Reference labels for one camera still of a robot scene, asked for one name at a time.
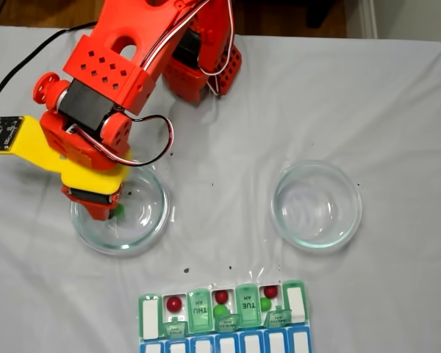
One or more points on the green ball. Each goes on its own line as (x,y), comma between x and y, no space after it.
(265,303)
(119,211)
(220,311)

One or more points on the red ball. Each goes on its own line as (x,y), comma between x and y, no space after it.
(174,303)
(221,295)
(270,291)

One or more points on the weekly pill organizer box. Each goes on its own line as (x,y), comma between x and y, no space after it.
(224,343)

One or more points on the large clear glass bowl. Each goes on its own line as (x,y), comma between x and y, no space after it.
(150,228)

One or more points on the small clear glass bowl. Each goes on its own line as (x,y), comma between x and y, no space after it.
(316,206)

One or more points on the white tablecloth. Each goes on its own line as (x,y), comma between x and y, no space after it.
(316,110)

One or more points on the white baseboard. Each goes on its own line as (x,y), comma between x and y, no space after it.
(369,18)

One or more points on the camera board on yellow mount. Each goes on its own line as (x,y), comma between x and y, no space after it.
(3,132)

